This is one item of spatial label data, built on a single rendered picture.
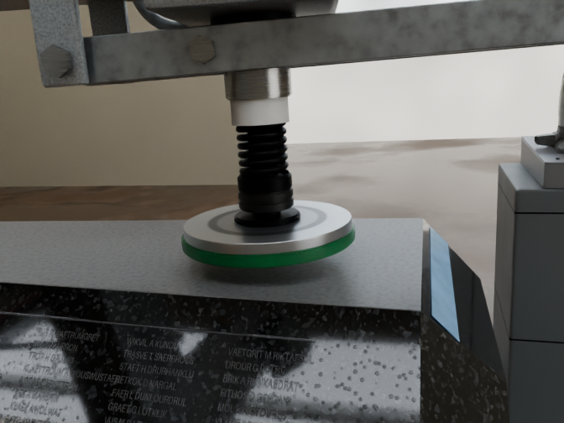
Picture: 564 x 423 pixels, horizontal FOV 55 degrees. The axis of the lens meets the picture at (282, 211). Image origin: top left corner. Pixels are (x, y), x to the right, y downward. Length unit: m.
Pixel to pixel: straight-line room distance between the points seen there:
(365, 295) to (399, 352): 0.08
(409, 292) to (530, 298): 0.95
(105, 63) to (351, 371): 0.42
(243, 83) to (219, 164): 5.39
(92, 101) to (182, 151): 1.21
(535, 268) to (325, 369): 1.02
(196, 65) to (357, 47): 0.17
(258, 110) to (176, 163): 5.60
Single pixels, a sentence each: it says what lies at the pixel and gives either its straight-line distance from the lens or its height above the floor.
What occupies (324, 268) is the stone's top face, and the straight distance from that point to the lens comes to 0.67.
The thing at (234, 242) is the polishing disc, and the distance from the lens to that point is 0.60.
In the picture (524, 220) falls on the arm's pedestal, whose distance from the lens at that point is 1.46.
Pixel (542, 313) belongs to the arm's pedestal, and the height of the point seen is 0.48.
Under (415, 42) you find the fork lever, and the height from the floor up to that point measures 1.12.
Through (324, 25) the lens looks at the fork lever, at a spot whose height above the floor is 1.15.
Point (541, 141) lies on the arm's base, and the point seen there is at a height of 0.89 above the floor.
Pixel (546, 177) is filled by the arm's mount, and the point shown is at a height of 0.83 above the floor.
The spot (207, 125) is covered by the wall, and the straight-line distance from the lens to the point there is 6.00.
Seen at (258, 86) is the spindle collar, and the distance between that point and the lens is 0.63.
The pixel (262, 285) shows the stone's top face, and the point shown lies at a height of 0.87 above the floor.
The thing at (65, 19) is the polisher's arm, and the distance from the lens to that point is 0.64.
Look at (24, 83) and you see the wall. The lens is 7.19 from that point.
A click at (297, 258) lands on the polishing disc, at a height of 0.90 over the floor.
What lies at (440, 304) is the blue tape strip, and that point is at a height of 0.85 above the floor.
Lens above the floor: 1.09
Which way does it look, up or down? 14 degrees down
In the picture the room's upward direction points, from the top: 4 degrees counter-clockwise
